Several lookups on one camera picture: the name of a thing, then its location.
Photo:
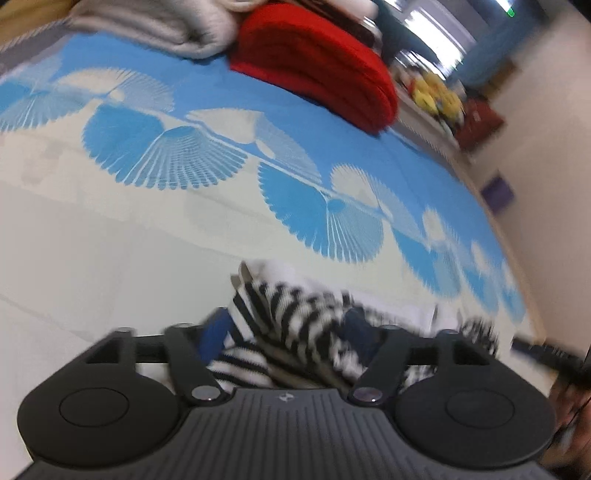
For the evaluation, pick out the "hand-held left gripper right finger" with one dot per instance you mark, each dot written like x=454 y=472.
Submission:
x=358 y=334

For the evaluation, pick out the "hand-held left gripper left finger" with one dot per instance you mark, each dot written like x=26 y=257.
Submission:
x=216 y=334

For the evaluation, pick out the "white black striped hoodie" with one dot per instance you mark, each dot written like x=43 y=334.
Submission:
x=295 y=318

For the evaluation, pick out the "blue curtain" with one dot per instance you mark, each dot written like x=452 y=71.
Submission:
x=485 y=41

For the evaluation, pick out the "purple box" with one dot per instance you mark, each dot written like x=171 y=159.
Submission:
x=497 y=194

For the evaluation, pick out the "dark red bag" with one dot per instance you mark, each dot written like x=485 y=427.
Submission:
x=478 y=124

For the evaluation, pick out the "folded red blanket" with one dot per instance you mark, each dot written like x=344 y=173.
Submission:
x=318 y=60

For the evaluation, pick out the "blue white printed bed sheet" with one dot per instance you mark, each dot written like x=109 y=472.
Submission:
x=207 y=83

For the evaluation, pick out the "folded grey white blanket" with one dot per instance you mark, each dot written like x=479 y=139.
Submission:
x=175 y=27

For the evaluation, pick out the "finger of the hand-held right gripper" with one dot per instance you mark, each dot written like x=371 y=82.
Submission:
x=540 y=351

